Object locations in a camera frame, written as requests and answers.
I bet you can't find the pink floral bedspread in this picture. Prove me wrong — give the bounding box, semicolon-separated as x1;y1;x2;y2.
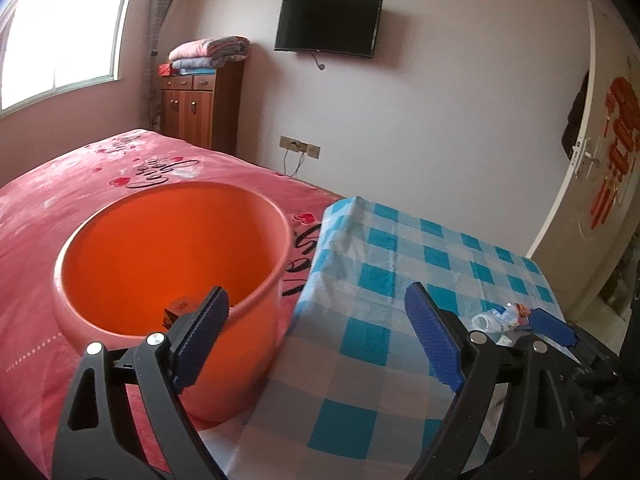
1;130;334;472

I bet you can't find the window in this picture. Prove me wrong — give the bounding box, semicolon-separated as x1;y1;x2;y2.
1;0;129;115

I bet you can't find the blue white checkered cloth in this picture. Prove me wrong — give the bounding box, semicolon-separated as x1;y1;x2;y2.
202;197;560;479

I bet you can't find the black wall television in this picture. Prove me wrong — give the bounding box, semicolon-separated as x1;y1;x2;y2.
274;0;383;58

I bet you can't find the red chinese knot decoration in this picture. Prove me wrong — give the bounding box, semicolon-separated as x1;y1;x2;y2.
590;76;639;230

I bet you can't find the white door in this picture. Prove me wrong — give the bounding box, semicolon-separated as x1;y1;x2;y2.
527;6;639;316

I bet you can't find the white power cable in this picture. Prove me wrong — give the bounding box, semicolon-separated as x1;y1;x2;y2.
282;146;307;179

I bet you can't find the wall power outlet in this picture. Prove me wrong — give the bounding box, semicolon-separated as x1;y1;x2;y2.
279;136;320;159

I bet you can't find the grey plaid curtain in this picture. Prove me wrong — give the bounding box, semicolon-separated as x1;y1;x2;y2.
140;0;172;129

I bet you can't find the silver door handle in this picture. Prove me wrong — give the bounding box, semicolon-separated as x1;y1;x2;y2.
572;138;601;179

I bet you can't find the orange plastic bucket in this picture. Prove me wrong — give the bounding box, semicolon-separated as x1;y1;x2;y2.
53;181;293;422

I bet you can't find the wooden cabinet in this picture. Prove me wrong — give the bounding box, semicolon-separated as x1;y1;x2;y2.
160;61;245;155

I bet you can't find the folded pink blanket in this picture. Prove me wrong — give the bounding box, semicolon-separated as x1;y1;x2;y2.
156;36;252;77

